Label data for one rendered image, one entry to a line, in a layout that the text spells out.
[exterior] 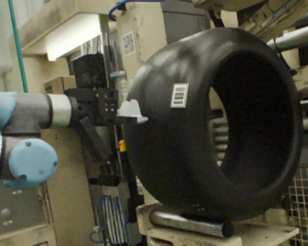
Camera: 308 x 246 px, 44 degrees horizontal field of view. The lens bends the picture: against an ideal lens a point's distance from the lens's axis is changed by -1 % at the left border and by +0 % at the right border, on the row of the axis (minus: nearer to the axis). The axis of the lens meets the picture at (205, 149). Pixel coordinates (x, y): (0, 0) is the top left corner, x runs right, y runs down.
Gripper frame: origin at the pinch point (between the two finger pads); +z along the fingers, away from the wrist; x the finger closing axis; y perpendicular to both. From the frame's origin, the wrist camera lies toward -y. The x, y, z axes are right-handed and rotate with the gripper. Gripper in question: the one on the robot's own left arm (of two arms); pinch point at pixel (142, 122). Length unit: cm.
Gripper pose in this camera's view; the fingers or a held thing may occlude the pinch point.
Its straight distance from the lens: 98.6
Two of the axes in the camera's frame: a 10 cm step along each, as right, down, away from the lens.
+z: 7.3, -0.4, 6.8
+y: -0.5, -10.0, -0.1
